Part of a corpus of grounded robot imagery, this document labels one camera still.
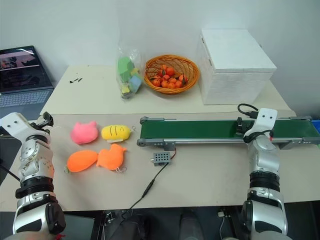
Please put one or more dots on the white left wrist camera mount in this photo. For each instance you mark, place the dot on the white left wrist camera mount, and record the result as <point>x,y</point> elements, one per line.
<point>15,123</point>

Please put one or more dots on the grey laptop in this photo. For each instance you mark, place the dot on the grey laptop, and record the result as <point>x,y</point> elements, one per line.
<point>20,80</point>

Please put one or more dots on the orange oval plush toy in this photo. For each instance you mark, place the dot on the orange oval plush toy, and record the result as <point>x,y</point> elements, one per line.
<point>81,162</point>

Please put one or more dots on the orange wicker basket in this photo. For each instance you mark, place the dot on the orange wicker basket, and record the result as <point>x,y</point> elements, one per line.
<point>172,73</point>

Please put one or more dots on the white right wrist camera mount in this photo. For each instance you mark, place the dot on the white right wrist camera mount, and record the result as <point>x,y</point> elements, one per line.
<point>265,120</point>

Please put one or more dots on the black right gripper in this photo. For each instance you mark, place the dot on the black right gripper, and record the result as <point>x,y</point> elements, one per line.
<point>247,127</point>

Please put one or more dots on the blue foam block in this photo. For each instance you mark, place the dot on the blue foam block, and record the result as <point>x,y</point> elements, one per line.
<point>135,83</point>

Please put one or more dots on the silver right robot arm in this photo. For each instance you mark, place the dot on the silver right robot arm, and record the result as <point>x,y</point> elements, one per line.
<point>265,175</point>

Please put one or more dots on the clear plastic bag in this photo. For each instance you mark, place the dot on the clear plastic bag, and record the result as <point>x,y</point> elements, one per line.
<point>128,72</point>

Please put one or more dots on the white foam box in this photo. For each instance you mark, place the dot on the white foam box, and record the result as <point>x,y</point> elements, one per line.
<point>237,72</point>

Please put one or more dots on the green foam block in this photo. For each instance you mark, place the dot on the green foam block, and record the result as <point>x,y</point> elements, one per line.
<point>125,66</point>

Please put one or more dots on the pink plush toy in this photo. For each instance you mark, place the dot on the pink plush toy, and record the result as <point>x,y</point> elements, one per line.
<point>83,133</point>

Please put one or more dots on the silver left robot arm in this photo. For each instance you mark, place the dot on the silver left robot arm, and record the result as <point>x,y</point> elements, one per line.
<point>35,172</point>

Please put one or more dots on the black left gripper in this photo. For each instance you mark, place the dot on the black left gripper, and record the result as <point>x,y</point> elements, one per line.
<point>39,126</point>

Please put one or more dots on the yellow plush toy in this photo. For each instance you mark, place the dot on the yellow plush toy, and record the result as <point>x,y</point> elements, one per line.
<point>115,132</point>

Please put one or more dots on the blue plastic bin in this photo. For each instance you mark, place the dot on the blue plastic bin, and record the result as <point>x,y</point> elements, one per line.
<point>316,132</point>

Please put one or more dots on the grey perforated controller box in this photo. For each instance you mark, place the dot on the grey perforated controller box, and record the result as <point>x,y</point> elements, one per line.
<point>161,158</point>

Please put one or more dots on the green conveyor belt grey frame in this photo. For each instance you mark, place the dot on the green conveyor belt grey frame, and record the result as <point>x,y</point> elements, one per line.
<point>200,130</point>

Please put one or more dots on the black table leg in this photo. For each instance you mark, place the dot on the black table leg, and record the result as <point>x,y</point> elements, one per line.
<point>101,226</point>

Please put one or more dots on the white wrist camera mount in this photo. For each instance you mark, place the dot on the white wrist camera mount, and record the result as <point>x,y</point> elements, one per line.
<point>265,120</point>
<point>15,123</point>

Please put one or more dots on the orange plush bird toy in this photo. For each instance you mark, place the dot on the orange plush bird toy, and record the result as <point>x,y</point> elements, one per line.
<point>111,157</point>

